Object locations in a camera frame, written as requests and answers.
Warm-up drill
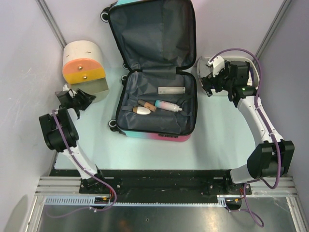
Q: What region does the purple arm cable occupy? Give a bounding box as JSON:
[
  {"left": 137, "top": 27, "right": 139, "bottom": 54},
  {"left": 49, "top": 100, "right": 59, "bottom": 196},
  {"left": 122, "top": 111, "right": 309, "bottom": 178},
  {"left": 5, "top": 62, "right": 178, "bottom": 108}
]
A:
[
  {"left": 209, "top": 48, "right": 283, "bottom": 229},
  {"left": 44, "top": 109, "right": 119, "bottom": 218}
]

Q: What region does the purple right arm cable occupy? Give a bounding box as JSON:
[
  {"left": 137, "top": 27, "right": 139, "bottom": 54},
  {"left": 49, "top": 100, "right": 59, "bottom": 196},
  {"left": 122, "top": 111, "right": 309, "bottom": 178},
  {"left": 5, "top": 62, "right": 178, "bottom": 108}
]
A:
[{"left": 209, "top": 48, "right": 283, "bottom": 229}]

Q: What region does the pink and teal lotion tube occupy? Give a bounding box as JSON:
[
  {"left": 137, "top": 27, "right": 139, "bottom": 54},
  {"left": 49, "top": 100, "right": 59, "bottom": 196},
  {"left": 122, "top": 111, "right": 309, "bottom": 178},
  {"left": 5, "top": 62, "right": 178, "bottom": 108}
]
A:
[{"left": 155, "top": 100, "right": 183, "bottom": 112}]

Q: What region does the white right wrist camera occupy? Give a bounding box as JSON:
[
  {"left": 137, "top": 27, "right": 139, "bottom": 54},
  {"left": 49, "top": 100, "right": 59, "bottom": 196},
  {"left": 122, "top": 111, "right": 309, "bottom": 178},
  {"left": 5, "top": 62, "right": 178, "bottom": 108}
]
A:
[{"left": 207, "top": 56, "right": 225, "bottom": 76}]

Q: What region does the pink and teal kids suitcase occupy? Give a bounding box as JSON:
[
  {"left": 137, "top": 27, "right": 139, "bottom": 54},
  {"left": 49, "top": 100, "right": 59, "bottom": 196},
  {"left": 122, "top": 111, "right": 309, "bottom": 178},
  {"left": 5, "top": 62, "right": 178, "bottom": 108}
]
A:
[{"left": 100, "top": 0, "right": 198, "bottom": 142}]

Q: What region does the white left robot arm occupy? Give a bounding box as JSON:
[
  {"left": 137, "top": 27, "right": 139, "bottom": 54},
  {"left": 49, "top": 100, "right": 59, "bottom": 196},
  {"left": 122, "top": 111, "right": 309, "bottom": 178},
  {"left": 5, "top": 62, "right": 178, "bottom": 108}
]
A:
[{"left": 39, "top": 86, "right": 107, "bottom": 194}]

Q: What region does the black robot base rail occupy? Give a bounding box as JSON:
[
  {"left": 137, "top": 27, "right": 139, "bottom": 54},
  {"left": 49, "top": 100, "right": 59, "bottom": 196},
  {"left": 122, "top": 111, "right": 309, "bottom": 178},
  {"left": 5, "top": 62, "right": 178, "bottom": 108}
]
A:
[{"left": 49, "top": 169, "right": 283, "bottom": 197}]

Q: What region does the white egg-shaped case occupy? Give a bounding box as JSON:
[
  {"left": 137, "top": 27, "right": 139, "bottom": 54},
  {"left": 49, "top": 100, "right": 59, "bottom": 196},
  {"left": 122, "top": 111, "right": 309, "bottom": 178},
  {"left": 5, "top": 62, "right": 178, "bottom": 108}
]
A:
[{"left": 132, "top": 106, "right": 151, "bottom": 115}]

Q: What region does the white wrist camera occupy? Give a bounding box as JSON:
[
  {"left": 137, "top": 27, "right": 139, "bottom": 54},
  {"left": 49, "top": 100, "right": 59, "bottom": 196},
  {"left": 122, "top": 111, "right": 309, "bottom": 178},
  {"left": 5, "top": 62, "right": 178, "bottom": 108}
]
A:
[
  {"left": 207, "top": 56, "right": 225, "bottom": 76},
  {"left": 62, "top": 84, "right": 76, "bottom": 97}
]

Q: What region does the white slotted cable duct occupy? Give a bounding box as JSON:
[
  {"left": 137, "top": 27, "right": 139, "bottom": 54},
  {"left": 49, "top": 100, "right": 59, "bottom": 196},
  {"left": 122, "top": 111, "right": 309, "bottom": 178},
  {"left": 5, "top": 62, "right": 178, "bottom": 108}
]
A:
[{"left": 45, "top": 195, "right": 242, "bottom": 207}]

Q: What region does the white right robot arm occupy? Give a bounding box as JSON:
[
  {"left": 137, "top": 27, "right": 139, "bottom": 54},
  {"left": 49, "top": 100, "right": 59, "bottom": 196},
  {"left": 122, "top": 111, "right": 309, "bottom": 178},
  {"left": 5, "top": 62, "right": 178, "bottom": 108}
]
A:
[{"left": 197, "top": 56, "right": 295, "bottom": 194}]

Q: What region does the white rectangular plastic basin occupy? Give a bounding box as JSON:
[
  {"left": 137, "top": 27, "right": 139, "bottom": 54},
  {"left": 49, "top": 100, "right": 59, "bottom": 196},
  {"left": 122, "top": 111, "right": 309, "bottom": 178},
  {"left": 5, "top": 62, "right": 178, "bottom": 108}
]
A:
[{"left": 199, "top": 58, "right": 258, "bottom": 107}]

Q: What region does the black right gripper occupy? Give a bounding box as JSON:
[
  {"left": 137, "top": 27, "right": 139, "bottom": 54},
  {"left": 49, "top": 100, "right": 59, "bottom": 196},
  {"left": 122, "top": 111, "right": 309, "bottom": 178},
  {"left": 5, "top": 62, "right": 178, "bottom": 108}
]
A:
[{"left": 201, "top": 63, "right": 234, "bottom": 97}]

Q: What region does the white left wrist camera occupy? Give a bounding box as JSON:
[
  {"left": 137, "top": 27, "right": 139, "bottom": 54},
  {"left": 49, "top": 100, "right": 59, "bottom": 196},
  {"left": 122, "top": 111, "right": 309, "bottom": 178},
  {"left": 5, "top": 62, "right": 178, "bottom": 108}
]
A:
[{"left": 62, "top": 84, "right": 76, "bottom": 97}]

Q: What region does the cream and orange drawer box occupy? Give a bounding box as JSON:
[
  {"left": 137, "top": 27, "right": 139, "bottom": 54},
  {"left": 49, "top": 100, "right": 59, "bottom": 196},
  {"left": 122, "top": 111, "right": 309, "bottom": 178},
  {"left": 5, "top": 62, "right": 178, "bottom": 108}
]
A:
[{"left": 62, "top": 40, "right": 109, "bottom": 102}]

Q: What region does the brown cylindrical cosmetic tube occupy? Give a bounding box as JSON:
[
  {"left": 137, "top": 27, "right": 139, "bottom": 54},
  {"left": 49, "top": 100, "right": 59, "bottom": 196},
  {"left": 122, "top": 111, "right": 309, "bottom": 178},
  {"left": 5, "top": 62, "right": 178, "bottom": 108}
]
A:
[{"left": 138, "top": 99, "right": 156, "bottom": 112}]

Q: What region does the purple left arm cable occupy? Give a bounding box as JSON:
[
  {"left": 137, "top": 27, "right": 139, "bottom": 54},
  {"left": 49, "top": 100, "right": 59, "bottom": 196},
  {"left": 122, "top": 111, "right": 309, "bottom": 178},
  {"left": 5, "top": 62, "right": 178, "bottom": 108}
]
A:
[{"left": 44, "top": 109, "right": 119, "bottom": 218}]

